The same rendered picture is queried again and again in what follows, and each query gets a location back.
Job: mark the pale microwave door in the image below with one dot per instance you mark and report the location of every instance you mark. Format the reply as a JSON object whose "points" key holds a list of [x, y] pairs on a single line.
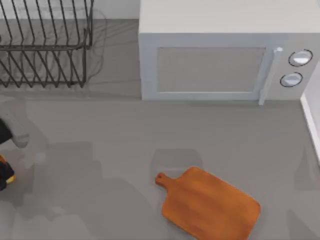
{"points": [[210, 70]]}

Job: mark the wooden cutting board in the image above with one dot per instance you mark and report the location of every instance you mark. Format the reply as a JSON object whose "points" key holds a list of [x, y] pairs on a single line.
{"points": [[210, 205]]}

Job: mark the pale microwave oven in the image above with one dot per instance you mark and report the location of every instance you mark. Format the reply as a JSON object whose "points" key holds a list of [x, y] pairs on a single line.
{"points": [[225, 17]]}

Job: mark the small white microwave knob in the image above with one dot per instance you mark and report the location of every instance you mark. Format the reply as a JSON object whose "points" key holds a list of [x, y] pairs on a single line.
{"points": [[291, 79]]}

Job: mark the large white microwave knob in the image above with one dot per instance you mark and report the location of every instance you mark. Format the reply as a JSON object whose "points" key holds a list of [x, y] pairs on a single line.
{"points": [[300, 58]]}

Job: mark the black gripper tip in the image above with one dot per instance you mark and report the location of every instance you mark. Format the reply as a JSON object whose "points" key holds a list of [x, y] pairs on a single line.
{"points": [[4, 132]]}

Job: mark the black and orange object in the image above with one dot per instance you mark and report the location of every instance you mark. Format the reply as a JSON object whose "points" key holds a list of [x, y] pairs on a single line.
{"points": [[5, 172]]}

